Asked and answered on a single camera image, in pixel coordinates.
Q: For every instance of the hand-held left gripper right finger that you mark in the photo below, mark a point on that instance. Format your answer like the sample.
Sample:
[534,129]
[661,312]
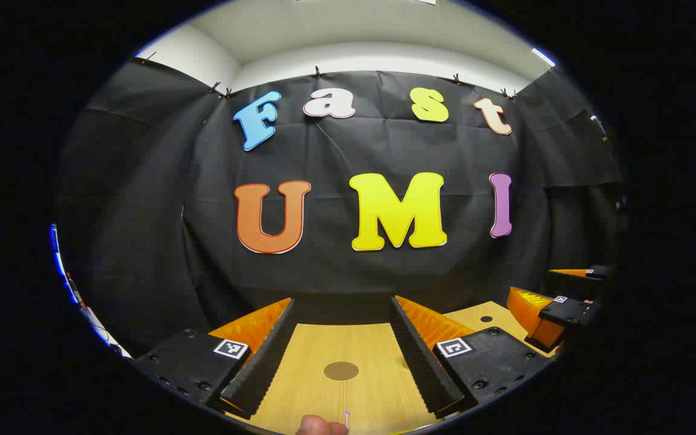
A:
[423,368]

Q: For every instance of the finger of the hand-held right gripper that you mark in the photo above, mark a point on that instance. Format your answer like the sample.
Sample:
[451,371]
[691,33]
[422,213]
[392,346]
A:
[568,313]
[571,283]

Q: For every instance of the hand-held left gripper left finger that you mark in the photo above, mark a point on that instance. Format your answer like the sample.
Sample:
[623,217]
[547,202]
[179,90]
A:
[263,368]

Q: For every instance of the round brown coaster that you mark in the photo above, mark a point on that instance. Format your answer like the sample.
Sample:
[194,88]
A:
[341,370]

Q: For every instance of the pale purple toothbrush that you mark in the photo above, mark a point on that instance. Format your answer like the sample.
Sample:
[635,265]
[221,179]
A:
[347,415]

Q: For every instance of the light wooden desktop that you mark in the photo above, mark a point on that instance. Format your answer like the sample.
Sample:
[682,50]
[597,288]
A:
[336,344]

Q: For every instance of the black backdrop cloth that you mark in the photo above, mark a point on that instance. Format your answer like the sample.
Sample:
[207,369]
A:
[336,272]

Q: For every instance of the black stand with grey rod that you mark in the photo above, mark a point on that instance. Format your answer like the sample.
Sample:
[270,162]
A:
[599,125]

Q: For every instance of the white and blue equipment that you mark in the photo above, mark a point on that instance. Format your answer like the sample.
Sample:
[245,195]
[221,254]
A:
[76,296]

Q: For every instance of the ceiling light strip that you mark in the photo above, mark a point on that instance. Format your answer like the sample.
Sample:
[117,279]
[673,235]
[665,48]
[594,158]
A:
[543,57]

